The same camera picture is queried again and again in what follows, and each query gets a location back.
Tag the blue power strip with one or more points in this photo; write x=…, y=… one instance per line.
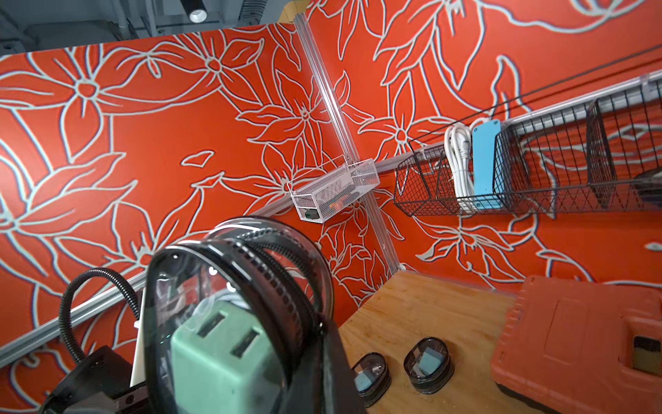
x=484, y=147

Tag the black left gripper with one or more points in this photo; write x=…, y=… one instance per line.
x=99, y=384

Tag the clear acrylic wall box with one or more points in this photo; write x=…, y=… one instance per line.
x=333, y=181

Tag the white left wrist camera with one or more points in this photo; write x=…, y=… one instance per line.
x=138, y=375

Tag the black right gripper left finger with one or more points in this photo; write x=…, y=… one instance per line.
x=306, y=392

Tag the ceiling spot lamp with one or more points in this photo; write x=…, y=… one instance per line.
x=195, y=10

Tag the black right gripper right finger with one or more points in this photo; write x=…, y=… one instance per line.
x=340, y=393

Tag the orange plastic tool case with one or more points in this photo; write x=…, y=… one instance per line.
x=580, y=347

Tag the black round item in basket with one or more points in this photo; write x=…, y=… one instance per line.
x=648, y=187

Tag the aluminium frame post left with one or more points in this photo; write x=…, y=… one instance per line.
x=341, y=129

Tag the green screwdriver in box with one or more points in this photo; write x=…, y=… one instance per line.
x=324, y=212

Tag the green charger plug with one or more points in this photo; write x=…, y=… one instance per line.
x=224, y=362

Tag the black round zip pouch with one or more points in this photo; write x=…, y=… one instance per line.
x=372, y=378

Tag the black wire wall basket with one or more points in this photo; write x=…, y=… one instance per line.
x=583, y=159

